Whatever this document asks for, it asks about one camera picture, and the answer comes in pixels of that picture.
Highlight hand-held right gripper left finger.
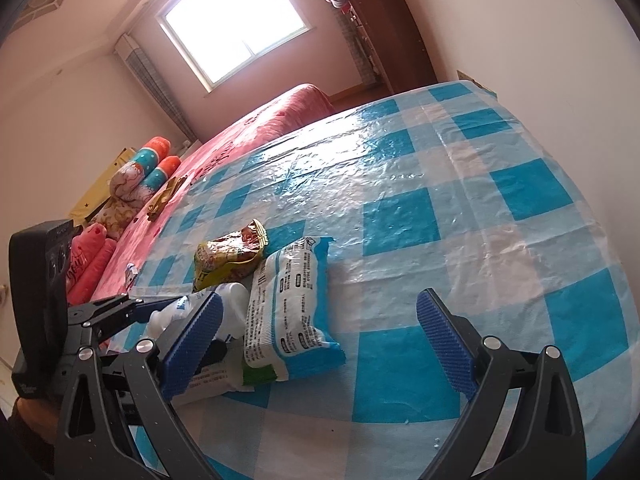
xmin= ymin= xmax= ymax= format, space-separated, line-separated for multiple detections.
xmin=52 ymin=291 xmax=224 ymax=480

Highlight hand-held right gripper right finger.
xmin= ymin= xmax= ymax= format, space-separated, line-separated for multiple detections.
xmin=416 ymin=288 xmax=586 ymax=480

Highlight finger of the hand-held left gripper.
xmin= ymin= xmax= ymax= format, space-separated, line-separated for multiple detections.
xmin=67 ymin=294 xmax=147 ymax=328
xmin=97 ymin=297 xmax=182 ymax=347

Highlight white printed carton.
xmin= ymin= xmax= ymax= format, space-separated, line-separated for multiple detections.
xmin=172 ymin=337 xmax=280 ymax=407

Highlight white plastic bottle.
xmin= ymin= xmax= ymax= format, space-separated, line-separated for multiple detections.
xmin=144 ymin=282 xmax=249 ymax=343

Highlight yellow snack packet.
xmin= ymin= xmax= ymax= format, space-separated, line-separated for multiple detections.
xmin=194 ymin=219 xmax=269 ymax=292

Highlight white blue tissue pack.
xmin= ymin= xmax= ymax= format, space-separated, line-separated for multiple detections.
xmin=242 ymin=236 xmax=347 ymax=383

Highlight person's left forearm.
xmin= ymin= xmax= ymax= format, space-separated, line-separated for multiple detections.
xmin=10 ymin=396 xmax=58 ymax=461

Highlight pink rolled pillow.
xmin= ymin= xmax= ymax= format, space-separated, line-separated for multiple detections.
xmin=67 ymin=239 xmax=117 ymax=306
xmin=65 ymin=224 xmax=108 ymax=292

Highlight beige floral pillow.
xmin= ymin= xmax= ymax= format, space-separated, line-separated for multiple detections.
xmin=90 ymin=195 xmax=142 ymax=241

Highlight small gold wrapper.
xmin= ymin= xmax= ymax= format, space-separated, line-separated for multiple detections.
xmin=146 ymin=176 xmax=189 ymax=222

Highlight yellow cardboard box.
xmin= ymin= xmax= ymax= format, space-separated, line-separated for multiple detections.
xmin=69 ymin=146 xmax=137 ymax=226

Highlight small orange teal bolster pillow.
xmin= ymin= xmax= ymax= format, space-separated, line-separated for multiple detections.
xmin=137 ymin=156 xmax=182 ymax=198

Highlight large orange teal bolster pillow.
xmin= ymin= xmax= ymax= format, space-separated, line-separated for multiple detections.
xmin=111 ymin=136 xmax=173 ymax=197

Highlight blue checkered tablecloth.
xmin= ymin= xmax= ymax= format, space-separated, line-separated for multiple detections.
xmin=107 ymin=80 xmax=633 ymax=480

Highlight checked curtain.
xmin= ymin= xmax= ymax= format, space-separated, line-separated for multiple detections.
xmin=124 ymin=47 xmax=200 ymax=147

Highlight window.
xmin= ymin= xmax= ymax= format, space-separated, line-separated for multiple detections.
xmin=156 ymin=0 xmax=316 ymax=95

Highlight brown wooden wardrobe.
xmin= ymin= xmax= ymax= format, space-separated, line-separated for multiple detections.
xmin=347 ymin=0 xmax=438 ymax=95

